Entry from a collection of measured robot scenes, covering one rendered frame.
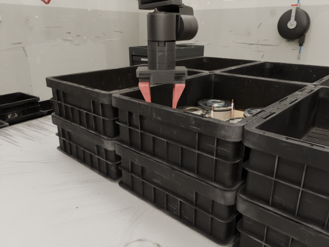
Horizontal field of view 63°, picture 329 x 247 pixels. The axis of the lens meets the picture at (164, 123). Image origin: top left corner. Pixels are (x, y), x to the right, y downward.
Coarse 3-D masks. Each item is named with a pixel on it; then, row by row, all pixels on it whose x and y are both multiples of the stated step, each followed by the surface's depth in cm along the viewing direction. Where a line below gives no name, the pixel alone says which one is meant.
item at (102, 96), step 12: (84, 72) 83; (96, 72) 86; (192, 72) 87; (204, 72) 84; (48, 84) 73; (60, 84) 69; (72, 84) 65; (84, 96) 62; (96, 96) 59; (108, 96) 57
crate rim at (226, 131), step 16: (256, 80) 73; (272, 80) 70; (112, 96) 55; (288, 96) 54; (144, 112) 49; (160, 112) 47; (176, 112) 44; (256, 112) 44; (192, 128) 43; (208, 128) 41; (224, 128) 39; (240, 128) 38
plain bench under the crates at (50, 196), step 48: (0, 144) 88; (48, 144) 88; (0, 192) 62; (48, 192) 62; (96, 192) 62; (0, 240) 48; (48, 240) 48; (96, 240) 48; (144, 240) 48; (192, 240) 48
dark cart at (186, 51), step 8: (136, 48) 236; (144, 48) 231; (176, 48) 225; (184, 48) 234; (192, 48) 245; (200, 48) 256; (136, 56) 239; (144, 56) 236; (176, 56) 227; (184, 56) 237; (192, 56) 248; (200, 56) 260; (136, 64) 244
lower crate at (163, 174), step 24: (120, 168) 61; (144, 168) 56; (168, 168) 49; (144, 192) 58; (168, 192) 52; (192, 192) 48; (216, 192) 43; (192, 216) 50; (216, 216) 45; (240, 216) 49; (216, 240) 46
